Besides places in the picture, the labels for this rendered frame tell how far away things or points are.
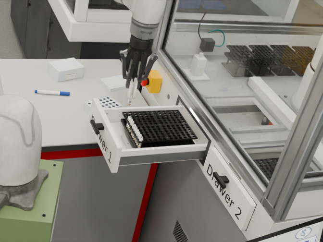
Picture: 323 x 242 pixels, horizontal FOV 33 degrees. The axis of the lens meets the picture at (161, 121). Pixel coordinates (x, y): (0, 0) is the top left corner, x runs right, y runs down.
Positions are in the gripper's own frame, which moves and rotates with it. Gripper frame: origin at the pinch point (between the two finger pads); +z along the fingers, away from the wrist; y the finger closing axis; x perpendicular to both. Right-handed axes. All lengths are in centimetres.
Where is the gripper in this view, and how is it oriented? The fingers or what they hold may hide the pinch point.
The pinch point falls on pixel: (131, 88)
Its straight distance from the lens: 191.0
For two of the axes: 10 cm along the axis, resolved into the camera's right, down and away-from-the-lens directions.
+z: -2.0, 8.2, 5.4
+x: -1.8, -5.7, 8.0
